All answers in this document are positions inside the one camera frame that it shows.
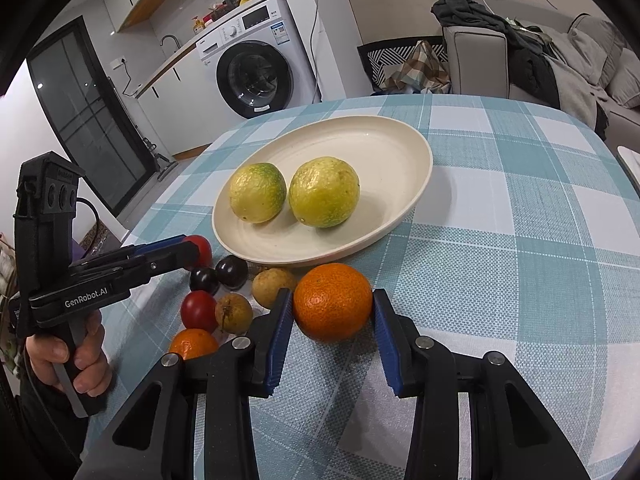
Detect white washing machine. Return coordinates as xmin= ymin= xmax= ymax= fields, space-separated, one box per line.
xmin=196 ymin=0 xmax=318 ymax=122

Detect large orange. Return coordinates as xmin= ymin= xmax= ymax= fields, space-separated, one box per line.
xmin=293 ymin=263 xmax=373 ymax=344

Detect cream oval plate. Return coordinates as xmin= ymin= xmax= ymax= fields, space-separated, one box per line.
xmin=212 ymin=115 xmax=434 ymax=266

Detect green-yellow guava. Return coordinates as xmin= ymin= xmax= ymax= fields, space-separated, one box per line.
xmin=229 ymin=162 xmax=286 ymax=224

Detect red tomato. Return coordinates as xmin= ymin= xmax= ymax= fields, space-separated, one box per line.
xmin=184 ymin=235 xmax=213 ymax=270
xmin=180 ymin=290 xmax=218 ymax=334

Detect grey sofa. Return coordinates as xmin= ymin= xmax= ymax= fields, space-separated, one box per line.
xmin=432 ymin=0 xmax=639 ymax=153

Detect small orange mandarin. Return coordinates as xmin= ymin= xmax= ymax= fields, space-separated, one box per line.
xmin=168 ymin=328 xmax=219 ymax=360

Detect black patterned chair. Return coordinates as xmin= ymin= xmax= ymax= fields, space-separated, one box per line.
xmin=357 ymin=36 xmax=448 ymax=94

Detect dark plum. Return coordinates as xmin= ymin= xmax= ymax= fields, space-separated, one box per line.
xmin=189 ymin=266 xmax=220 ymax=296
xmin=215 ymin=255 xmax=248 ymax=290

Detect white kitchen counter cabinet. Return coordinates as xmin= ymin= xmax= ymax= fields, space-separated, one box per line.
xmin=138 ymin=49 xmax=243 ymax=155

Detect black clothes on sofa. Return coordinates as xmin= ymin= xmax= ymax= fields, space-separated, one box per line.
xmin=432 ymin=0 xmax=561 ymax=110

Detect yellow guava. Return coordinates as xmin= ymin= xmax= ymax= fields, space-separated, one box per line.
xmin=288 ymin=156 xmax=360 ymax=229

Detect person's left hand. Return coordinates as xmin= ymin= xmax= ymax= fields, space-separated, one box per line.
xmin=26 ymin=311 xmax=113 ymax=398

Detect teal checkered tablecloth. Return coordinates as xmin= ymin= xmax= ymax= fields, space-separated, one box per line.
xmin=86 ymin=96 xmax=639 ymax=479

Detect brown round fruit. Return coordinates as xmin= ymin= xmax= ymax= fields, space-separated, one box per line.
xmin=215 ymin=292 xmax=254 ymax=335
xmin=252 ymin=268 xmax=297 ymax=309

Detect plaid cloth on chair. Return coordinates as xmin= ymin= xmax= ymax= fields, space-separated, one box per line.
xmin=382 ymin=40 xmax=451 ymax=94

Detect black glass door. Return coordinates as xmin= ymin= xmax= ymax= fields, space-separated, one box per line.
xmin=27 ymin=18 xmax=155 ymax=216

